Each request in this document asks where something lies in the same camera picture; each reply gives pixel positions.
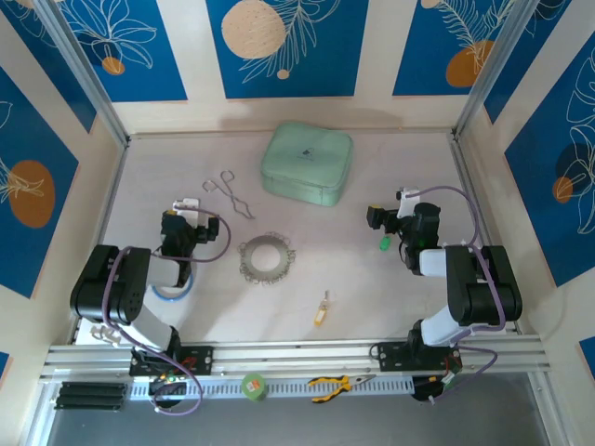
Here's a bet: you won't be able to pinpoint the silver chain bracelet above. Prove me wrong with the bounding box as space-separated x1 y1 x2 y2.
236 230 298 285

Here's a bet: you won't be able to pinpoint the metal wire tongs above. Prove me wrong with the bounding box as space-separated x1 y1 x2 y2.
202 170 257 220

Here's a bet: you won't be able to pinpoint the aluminium side rail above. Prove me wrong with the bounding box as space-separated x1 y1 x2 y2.
69 138 131 345
449 138 524 335

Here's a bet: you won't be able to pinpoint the blue floral wall panel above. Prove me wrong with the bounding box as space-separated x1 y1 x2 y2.
205 0 371 99
392 0 520 98
0 0 98 135
504 32 595 288
0 64 81 299
58 0 190 104
483 0 574 125

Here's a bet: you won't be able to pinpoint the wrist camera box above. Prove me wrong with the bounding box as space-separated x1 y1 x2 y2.
172 197 210 231
395 187 423 220

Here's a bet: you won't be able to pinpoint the black ridged block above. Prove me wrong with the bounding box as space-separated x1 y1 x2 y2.
54 381 127 411

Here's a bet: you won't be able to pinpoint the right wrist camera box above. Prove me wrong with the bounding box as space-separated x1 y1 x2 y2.
395 187 423 220

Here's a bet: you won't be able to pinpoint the green tape roll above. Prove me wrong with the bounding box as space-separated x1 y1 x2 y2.
240 373 267 403

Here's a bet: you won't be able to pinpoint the mint green zip pouch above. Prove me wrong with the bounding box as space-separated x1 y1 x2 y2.
258 121 354 208

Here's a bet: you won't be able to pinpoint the aluminium frame post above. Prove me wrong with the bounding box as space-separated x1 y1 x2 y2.
453 0 536 138
34 0 131 148

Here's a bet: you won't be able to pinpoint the grey slotted cable duct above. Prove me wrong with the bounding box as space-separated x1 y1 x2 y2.
129 374 415 400

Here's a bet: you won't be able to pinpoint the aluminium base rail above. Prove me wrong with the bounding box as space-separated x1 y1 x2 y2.
39 341 548 385

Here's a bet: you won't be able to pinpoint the blue stethoscope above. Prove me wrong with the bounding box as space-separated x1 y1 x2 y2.
152 271 195 304

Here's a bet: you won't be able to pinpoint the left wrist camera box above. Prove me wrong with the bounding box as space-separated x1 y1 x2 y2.
172 197 210 231

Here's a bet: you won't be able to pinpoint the white plastic bracket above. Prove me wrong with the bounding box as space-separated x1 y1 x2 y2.
89 324 123 348

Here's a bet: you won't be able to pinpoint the yellow black handled pliers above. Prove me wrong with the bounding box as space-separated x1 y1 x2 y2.
307 374 377 404

